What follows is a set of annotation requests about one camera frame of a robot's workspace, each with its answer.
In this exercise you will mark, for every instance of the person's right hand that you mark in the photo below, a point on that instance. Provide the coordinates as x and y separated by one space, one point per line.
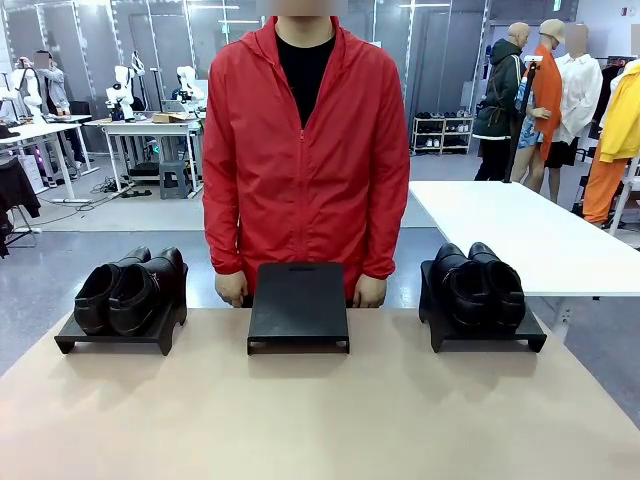
230 290

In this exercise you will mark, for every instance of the person's left hand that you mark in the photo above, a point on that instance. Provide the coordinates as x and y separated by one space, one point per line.
370 292

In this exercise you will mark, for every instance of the person's left forearm red sleeve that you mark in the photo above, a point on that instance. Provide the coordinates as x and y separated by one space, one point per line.
387 235

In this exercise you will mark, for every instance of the person's right forearm red sleeve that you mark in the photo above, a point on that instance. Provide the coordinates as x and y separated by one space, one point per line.
225 235

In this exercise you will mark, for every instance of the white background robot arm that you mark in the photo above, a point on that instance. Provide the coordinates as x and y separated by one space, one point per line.
121 92
190 85
25 92

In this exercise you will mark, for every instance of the black shoe stand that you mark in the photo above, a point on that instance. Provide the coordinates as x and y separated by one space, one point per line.
500 337
297 305
170 320

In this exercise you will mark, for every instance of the person in red jacket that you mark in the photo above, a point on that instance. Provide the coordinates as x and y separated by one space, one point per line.
305 160

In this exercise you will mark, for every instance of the background person grey top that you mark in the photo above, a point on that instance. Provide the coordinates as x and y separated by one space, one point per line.
55 90

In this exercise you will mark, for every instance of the grey plastic stool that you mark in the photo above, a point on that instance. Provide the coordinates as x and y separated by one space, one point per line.
176 180

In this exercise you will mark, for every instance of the large white table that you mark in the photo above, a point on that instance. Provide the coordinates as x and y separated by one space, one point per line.
525 235

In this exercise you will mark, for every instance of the white shoe rack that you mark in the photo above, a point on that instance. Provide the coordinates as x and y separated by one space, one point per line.
442 135

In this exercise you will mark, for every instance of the white lab table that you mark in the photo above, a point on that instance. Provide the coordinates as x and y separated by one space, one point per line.
40 131
150 127

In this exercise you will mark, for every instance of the cardboard box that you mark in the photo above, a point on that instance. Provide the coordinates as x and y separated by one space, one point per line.
167 118

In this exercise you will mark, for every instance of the mannequin in black jacket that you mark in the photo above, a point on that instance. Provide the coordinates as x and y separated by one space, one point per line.
500 105

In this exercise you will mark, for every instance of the black tripod pole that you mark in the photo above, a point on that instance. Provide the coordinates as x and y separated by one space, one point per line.
520 120

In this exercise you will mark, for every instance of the black hanging garment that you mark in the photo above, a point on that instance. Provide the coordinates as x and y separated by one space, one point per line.
15 195

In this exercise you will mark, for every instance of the mannequin in orange vest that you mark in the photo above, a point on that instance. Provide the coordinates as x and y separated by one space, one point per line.
542 105

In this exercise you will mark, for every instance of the mannequin in white shirt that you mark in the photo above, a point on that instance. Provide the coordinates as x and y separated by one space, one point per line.
575 110

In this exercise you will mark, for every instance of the mannequin in yellow hoodie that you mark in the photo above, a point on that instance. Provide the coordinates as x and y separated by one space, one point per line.
612 150

